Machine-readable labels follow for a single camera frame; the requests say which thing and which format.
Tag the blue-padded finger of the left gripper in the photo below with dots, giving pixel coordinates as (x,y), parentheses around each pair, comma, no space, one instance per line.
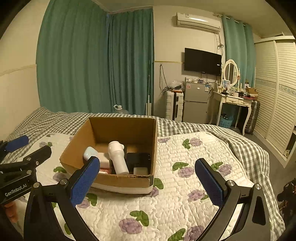
(16,144)

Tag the person's hand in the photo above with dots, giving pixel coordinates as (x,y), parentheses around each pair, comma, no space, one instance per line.
(11,211)

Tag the large teal curtain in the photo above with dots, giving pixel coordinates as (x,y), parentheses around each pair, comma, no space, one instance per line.
(89,60)

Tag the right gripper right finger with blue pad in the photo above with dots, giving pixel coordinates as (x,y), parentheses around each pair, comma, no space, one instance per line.
(253,220)

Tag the grey checkered bed cover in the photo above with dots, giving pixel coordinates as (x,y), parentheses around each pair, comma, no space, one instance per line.
(56,130)

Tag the black rectangular box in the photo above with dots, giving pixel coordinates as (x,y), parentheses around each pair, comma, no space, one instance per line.
(138,160)

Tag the white oval vanity mirror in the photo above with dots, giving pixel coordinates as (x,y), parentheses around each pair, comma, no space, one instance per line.
(231,72)

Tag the teal curtain by wardrobe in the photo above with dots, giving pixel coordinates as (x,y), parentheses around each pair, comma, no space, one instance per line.
(240,47)

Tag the clear water jug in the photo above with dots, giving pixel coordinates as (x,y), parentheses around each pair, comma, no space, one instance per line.
(119,109)

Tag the white flat mop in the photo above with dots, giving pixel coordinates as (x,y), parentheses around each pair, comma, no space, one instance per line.
(148,104)

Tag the white dressing table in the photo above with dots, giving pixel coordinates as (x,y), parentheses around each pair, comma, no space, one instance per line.
(232,100)

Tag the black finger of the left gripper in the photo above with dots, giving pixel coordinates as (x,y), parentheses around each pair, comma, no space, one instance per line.
(37,157)

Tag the white power adapter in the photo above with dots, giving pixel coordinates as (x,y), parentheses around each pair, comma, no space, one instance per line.
(140,171)

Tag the white suitcase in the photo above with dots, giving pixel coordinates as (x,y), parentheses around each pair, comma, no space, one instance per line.
(174,105)

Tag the white hair dryer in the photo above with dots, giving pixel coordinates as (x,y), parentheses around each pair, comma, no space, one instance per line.
(117,156)

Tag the light blue earbuds case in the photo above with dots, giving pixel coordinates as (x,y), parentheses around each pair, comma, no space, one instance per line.
(89,152)

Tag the pink rose-patterned case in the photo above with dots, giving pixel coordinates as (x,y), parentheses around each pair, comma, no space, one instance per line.
(105,171)

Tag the white air conditioner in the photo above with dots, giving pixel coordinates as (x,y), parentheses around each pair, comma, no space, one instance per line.
(200,22)

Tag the white bottle red label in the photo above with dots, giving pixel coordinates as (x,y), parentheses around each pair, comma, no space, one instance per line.
(104,160)

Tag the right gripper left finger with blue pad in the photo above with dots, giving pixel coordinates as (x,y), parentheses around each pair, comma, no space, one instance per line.
(41,222)

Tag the white louvered wardrobe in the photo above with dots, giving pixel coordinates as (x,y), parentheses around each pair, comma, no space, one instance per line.
(275,83)

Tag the brown cardboard box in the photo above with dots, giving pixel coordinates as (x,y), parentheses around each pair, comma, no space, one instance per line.
(126,148)

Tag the blue laundry basket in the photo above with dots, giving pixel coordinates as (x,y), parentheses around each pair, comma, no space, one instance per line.
(225,121)

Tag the dark suitcase beside table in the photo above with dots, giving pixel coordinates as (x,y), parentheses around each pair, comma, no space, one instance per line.
(255,106)

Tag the black wall television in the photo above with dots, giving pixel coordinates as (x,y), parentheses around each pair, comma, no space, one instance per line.
(202,62)

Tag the grey mini fridge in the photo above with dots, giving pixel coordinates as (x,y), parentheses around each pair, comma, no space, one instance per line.
(195,108)

